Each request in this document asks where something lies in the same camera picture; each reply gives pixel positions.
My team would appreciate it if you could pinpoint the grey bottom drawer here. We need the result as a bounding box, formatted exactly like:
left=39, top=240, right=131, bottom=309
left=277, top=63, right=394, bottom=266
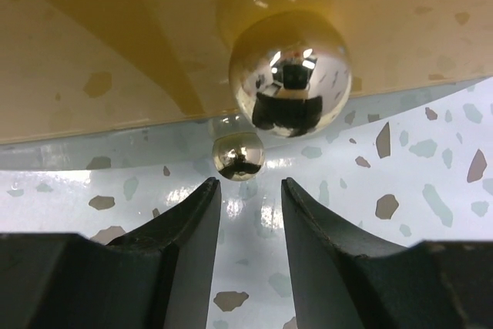
left=1, top=78, right=481, bottom=171

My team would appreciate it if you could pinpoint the cream round drawer organizer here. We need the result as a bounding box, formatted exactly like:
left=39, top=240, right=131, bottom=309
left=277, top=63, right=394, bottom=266
left=1, top=0, right=492, bottom=144

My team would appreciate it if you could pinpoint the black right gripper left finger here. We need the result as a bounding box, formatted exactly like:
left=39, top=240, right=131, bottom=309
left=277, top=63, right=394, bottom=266
left=1, top=178, right=221, bottom=328

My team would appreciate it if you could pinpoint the gold drawer knob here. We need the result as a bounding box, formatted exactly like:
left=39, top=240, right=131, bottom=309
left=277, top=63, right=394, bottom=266
left=229, top=11, right=352, bottom=138
left=212, top=133, right=265, bottom=182

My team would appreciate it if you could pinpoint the gold bottom drawer knob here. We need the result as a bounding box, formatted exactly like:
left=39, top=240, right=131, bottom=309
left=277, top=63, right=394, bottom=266
left=212, top=133, right=265, bottom=182

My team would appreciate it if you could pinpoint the gold middle drawer knob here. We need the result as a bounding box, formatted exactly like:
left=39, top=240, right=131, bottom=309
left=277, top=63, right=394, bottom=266
left=229, top=11, right=352, bottom=138

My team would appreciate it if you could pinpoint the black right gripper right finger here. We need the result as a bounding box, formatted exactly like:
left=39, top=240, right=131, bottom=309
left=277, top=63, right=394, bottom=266
left=281, top=178, right=492, bottom=328

